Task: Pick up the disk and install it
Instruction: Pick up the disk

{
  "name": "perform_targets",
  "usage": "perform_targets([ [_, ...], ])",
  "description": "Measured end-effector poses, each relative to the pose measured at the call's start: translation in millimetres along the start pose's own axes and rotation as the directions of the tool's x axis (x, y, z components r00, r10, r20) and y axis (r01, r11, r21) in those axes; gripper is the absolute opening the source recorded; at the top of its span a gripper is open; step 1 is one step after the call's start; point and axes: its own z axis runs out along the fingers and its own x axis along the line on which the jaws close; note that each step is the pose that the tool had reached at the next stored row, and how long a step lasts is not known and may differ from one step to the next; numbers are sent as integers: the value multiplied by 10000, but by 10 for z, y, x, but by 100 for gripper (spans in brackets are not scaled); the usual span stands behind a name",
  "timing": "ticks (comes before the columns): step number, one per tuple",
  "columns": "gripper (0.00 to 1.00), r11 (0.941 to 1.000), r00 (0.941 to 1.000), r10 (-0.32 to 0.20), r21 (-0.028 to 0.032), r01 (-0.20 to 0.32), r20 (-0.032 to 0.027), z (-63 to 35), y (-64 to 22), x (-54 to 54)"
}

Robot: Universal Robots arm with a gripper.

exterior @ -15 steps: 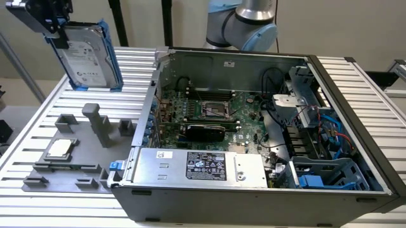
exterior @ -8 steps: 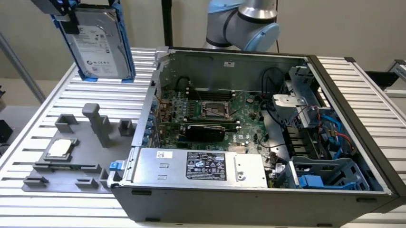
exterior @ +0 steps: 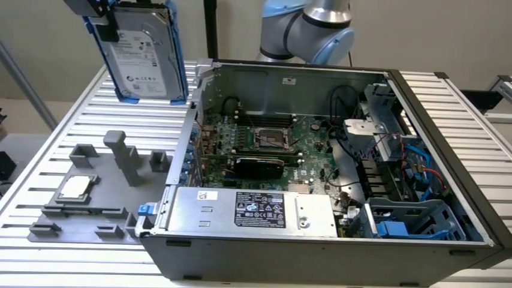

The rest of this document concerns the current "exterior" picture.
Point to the hard disk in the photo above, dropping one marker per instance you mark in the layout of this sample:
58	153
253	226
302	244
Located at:
141	57

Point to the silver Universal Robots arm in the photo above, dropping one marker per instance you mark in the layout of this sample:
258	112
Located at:
305	33

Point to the blue installed disk caddy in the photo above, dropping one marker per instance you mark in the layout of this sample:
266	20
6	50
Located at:
394	230

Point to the grey blue disk bay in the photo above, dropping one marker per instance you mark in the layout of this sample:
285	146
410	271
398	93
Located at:
425	216

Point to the black stand pole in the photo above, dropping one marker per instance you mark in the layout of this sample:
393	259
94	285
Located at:
211	30

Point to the grey metal slanted pole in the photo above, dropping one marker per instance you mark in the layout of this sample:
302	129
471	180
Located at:
29	87

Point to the white case sticker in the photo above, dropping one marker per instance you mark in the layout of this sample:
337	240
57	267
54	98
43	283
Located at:
289	80

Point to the small black box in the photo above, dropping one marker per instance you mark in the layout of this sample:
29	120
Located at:
6	165

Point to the silver CPU chip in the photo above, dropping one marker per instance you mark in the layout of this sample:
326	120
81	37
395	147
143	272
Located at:
77	187

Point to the grey parts rack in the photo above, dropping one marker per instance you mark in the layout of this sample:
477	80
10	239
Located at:
109	192

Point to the CPU socket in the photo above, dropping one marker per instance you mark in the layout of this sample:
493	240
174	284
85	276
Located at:
273	138

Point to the black graphics card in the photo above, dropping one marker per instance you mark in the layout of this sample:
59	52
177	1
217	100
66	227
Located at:
258	168

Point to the blue case latch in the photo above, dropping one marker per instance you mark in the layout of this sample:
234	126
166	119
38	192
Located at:
145	209

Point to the green RAM stick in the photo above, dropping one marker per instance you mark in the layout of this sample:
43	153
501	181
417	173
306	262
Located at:
81	211

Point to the silver power supply unit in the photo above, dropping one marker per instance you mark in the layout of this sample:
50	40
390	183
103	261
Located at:
225	210

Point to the green motherboard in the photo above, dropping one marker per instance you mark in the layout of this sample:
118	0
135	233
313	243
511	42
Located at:
313	159

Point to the silver metal drive cage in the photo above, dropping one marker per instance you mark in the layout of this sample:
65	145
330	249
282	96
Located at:
381	120

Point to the black table corner cap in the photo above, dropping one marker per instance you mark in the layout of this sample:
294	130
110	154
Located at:
442	75

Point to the open black PC case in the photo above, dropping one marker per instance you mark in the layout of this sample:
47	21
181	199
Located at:
281	258

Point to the black box behind table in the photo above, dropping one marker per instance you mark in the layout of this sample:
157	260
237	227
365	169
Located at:
481	100

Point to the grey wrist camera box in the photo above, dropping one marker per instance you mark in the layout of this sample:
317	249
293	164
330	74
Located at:
86	6

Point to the aluminium frame profile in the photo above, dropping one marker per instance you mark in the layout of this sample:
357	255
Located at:
501	99

